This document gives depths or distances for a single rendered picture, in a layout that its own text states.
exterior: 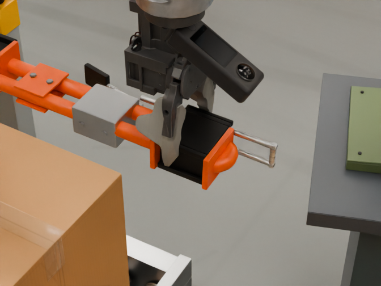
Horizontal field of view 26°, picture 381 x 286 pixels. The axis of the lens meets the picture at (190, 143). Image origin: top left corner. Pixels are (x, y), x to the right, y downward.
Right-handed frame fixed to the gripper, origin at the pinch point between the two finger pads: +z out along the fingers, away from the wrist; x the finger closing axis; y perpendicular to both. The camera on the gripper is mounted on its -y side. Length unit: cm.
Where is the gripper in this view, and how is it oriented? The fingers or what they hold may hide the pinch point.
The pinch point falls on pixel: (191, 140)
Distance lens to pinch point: 107.2
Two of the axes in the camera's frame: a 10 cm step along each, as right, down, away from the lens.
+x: -4.9, 5.7, -6.6
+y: -8.7, -3.1, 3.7
